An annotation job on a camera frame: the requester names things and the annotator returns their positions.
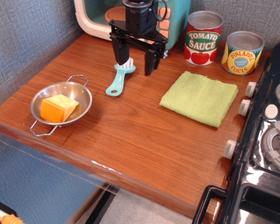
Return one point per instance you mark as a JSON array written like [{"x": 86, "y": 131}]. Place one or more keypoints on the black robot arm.
[{"x": 139, "y": 31}]

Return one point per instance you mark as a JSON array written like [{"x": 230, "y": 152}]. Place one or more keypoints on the toy microwave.
[{"x": 93, "y": 17}]

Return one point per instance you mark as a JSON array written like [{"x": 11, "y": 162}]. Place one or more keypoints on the white stove knob middle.
[{"x": 244, "y": 106}]

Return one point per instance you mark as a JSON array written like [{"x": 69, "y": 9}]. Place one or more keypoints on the orange cheese block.
[{"x": 58, "y": 108}]

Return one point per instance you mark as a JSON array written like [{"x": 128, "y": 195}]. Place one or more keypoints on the orange object bottom left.
[{"x": 10, "y": 219}]

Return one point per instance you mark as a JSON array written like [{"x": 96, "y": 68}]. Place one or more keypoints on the white stove knob top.
[{"x": 250, "y": 89}]

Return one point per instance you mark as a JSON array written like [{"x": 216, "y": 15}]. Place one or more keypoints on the black toy stove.
[{"x": 252, "y": 195}]

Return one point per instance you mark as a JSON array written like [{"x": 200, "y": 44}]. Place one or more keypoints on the pineapple slices can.
[{"x": 242, "y": 52}]

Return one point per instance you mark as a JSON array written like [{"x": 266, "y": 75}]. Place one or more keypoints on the tomato sauce can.
[{"x": 202, "y": 37}]

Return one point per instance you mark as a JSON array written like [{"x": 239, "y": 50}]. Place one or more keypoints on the teal dish brush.
[{"x": 116, "y": 88}]

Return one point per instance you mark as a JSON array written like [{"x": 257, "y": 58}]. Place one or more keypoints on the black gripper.
[{"x": 140, "y": 23}]

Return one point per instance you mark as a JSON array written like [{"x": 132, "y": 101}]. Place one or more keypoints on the white stove knob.
[
  {"x": 244, "y": 106},
  {"x": 229, "y": 149},
  {"x": 250, "y": 89}
]

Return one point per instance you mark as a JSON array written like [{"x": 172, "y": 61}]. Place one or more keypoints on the white stove knob bottom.
[{"x": 229, "y": 149}]

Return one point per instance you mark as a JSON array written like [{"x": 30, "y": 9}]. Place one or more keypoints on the steel pan with handles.
[{"x": 74, "y": 88}]

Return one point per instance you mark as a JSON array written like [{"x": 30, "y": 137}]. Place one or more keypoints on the green folded cloth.
[{"x": 200, "y": 98}]

